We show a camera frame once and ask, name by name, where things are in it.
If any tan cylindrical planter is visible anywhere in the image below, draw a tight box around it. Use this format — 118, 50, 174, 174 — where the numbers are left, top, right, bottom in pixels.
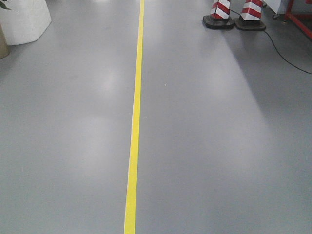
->
0, 25, 10, 59

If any red conveyor frame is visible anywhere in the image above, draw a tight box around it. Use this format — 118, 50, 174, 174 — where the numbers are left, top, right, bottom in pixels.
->
272, 0, 312, 41

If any black floor cable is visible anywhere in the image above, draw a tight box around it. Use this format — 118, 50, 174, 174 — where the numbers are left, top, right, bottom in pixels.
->
229, 9, 312, 75

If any red white traffic cone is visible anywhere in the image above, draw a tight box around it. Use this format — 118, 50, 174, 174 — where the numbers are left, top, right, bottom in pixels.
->
235, 0, 266, 31
203, 0, 234, 30

